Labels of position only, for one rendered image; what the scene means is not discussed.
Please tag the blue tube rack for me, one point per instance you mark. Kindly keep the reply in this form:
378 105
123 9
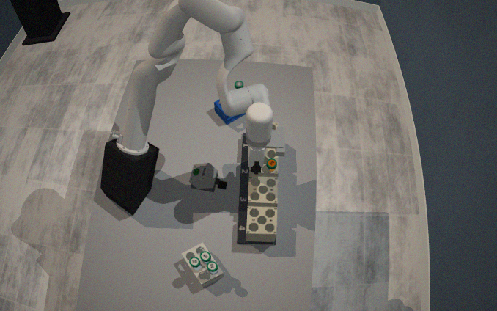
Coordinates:
222 115

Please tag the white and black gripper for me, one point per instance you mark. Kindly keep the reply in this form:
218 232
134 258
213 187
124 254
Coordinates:
256 157

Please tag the clear tube with green cap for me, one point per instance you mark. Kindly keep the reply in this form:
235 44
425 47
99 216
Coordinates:
205 257
195 263
212 267

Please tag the clear plastic tube rack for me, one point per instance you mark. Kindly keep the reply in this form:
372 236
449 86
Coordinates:
203 275

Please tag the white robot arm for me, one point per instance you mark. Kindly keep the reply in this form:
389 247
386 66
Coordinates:
252 100

